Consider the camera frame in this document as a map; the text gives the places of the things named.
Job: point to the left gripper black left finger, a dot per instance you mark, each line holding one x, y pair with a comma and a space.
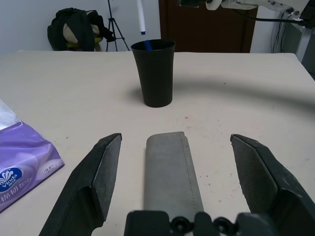
81, 186

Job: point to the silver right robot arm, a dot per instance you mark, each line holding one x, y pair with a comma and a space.
270, 3

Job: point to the grey glasses case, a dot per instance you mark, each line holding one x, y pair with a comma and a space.
169, 172

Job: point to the black tripod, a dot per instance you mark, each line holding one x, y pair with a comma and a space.
110, 9

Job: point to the black plastic cup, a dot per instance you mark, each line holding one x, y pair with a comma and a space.
157, 78

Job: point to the white frame desk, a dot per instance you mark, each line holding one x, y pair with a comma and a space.
304, 41

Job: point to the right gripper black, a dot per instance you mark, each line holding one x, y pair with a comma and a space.
190, 2

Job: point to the yellow-green stool cushion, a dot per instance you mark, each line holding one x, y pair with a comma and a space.
96, 40

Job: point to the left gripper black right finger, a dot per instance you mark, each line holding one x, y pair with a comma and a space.
256, 172

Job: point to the purple tissue pack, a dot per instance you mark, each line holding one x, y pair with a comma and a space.
27, 152

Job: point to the white marker with blue cap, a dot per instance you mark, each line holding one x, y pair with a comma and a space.
141, 14

